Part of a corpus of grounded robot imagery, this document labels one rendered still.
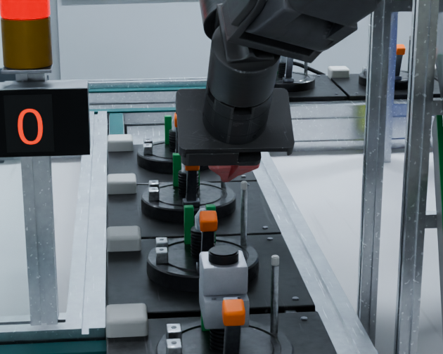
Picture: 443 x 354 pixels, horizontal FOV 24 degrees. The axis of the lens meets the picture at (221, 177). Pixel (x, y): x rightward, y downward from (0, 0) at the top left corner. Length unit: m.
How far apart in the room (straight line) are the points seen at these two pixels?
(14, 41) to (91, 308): 0.34
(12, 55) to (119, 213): 0.50
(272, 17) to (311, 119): 1.46
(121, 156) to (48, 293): 0.65
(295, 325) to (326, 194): 0.81
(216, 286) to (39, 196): 0.24
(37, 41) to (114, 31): 3.46
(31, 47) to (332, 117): 1.26
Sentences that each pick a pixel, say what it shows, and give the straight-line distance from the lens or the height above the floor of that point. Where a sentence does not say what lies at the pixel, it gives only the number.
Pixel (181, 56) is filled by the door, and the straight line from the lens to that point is 4.57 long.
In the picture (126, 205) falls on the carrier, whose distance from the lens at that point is 1.53.
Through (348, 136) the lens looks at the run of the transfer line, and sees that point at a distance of 2.23.
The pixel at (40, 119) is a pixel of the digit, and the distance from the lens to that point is 1.06.
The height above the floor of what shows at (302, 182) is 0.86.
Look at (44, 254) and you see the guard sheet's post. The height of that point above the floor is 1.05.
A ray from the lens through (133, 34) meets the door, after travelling 4.51.
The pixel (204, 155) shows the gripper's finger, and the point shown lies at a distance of 0.89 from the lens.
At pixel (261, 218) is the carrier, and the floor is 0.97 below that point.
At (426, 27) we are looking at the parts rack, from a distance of 1.02.
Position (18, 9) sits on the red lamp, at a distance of 1.04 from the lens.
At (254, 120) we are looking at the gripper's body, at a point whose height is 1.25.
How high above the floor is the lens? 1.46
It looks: 17 degrees down
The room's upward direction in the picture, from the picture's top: straight up
